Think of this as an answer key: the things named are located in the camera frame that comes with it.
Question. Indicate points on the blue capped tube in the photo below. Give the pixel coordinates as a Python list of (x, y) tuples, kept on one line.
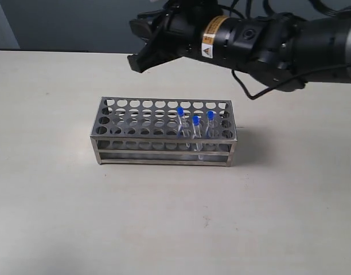
[(197, 131), (182, 122), (210, 130)]

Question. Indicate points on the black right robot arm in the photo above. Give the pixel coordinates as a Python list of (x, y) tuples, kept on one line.
[(282, 51)]

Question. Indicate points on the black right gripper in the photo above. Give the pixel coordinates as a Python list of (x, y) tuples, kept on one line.
[(180, 36)]

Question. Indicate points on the stainless steel test tube rack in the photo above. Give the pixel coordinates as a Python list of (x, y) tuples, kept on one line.
[(145, 131)]

